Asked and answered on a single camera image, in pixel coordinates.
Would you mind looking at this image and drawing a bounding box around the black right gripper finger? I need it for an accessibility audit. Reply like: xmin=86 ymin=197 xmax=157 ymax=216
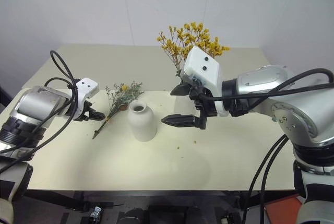
xmin=170 ymin=82 xmax=193 ymax=97
xmin=160 ymin=113 xmax=197 ymax=129

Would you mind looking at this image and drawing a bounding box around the black table frame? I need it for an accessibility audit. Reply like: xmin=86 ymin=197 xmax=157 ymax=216
xmin=25 ymin=189 xmax=298 ymax=210

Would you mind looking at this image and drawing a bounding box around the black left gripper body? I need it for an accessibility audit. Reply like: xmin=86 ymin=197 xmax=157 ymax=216
xmin=73 ymin=100 xmax=93 ymax=123

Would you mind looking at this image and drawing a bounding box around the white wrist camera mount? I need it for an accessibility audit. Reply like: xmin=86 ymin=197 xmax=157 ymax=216
xmin=70 ymin=77 xmax=100 ymax=121
xmin=181 ymin=46 xmax=223 ymax=117

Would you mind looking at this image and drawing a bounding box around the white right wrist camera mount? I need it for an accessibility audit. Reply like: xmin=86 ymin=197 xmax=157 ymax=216
xmin=181 ymin=46 xmax=223 ymax=117

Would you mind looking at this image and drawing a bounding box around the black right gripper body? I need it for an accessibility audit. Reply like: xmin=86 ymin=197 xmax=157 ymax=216
xmin=189 ymin=78 xmax=218 ymax=131

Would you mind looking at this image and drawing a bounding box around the yellow dried flower bouquet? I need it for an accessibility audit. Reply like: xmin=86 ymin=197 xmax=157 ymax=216
xmin=156 ymin=21 xmax=232 ymax=78

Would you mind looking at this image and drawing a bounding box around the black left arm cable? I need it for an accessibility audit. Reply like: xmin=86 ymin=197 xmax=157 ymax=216
xmin=0 ymin=50 xmax=80 ymax=174

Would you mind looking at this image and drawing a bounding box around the dark rounded shape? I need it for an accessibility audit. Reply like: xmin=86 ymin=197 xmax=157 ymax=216
xmin=116 ymin=209 xmax=147 ymax=224

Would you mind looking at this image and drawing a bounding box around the small metal clamp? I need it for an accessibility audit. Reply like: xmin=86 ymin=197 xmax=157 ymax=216
xmin=89 ymin=206 xmax=103 ymax=224

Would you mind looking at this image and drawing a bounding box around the white ceramic vase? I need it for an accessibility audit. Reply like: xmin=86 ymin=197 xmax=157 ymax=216
xmin=127 ymin=100 xmax=158 ymax=143

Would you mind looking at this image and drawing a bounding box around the orange sheet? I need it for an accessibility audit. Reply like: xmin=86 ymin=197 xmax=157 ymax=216
xmin=263 ymin=194 xmax=305 ymax=224

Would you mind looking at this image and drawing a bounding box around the green sprig flower bouquet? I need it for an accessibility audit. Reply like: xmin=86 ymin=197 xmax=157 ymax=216
xmin=91 ymin=80 xmax=145 ymax=140

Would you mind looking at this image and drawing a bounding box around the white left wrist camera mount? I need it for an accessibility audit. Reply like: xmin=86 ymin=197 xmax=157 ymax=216
xmin=70 ymin=77 xmax=100 ymax=121

